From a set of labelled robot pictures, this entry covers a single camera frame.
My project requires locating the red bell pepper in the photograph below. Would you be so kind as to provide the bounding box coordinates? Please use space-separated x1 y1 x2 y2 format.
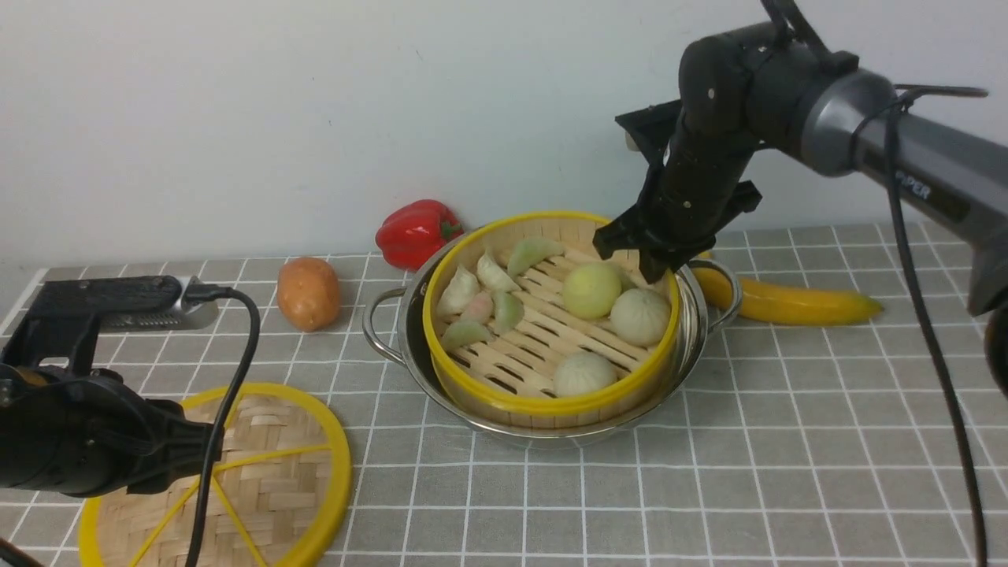
375 198 465 272

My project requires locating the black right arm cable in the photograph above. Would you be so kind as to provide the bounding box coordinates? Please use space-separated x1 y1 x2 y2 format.
882 83 990 567

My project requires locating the pink dumpling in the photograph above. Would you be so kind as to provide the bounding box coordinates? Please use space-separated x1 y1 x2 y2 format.
460 291 495 325

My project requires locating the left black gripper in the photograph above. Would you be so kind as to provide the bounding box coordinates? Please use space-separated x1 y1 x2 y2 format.
1 374 222 498

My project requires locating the brown potato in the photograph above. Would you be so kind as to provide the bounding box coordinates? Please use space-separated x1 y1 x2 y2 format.
276 256 341 333

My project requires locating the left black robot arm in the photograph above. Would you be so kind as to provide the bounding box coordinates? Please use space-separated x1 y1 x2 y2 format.
1 364 222 498

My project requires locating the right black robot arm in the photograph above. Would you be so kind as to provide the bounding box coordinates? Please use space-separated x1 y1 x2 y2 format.
593 1 1007 390

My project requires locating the yellow banana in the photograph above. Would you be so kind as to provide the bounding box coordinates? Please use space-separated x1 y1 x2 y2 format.
736 279 885 327

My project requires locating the white dumpling left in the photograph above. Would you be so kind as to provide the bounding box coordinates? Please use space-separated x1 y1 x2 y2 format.
435 265 481 318

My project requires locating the yellow-rimmed bamboo steamer basket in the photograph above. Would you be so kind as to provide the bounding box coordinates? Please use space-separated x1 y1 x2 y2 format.
422 211 684 430

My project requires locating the green dumpling top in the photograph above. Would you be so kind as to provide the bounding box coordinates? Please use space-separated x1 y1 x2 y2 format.
506 237 565 277

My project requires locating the white dumpling centre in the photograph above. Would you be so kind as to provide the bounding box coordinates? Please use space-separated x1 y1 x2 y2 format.
476 249 520 293

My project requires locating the white steamed bun front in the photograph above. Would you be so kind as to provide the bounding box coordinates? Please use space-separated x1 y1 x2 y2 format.
552 351 618 398

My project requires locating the white dumpling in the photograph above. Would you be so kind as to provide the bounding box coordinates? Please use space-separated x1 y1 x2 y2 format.
476 249 520 293
435 265 481 318

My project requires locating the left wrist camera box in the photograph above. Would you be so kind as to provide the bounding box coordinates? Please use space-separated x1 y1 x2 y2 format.
2 274 219 376

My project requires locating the white steamed bun right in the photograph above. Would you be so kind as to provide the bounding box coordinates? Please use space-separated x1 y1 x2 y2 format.
610 288 671 348

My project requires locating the white steamed bun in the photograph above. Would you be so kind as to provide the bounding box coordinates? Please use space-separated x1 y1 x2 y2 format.
552 351 618 398
610 288 671 348

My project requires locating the yellow-rimmed woven bamboo lid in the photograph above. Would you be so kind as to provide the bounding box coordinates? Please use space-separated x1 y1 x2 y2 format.
78 383 354 566

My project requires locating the black left camera cable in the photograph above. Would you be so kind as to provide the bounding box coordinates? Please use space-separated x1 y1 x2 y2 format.
183 285 261 567

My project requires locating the yellow-green steamed bun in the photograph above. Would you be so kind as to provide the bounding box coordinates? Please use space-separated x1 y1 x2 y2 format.
561 261 624 320

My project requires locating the green dumpling front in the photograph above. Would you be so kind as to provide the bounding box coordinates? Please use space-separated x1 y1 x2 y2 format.
440 319 494 352

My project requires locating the green dumpling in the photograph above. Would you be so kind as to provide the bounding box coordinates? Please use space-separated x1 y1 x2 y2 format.
506 237 565 277
440 319 494 352
492 291 524 336

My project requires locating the green dumpling middle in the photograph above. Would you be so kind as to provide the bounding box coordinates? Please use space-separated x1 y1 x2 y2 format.
492 291 524 336

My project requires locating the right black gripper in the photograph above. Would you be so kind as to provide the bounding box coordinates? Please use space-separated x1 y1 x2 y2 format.
591 100 761 284

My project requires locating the stainless steel pot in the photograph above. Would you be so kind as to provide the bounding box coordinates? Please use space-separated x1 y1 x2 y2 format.
362 243 744 450

